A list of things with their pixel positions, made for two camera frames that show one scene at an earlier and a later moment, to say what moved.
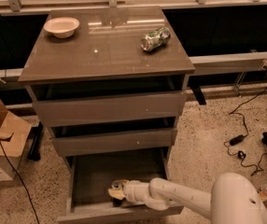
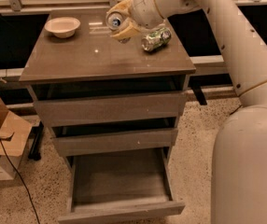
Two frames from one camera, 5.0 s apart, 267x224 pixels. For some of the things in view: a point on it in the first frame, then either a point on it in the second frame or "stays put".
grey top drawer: x=65 y=112 stays put
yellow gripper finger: x=117 y=193 to x=129 y=30
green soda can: x=156 y=38 stays put
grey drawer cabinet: x=109 y=82 stays put
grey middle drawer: x=67 y=146 stays put
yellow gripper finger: x=123 y=181 to x=124 y=7
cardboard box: x=6 y=135 stays put
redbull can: x=118 y=185 to x=114 y=21
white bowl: x=62 y=27 stays put
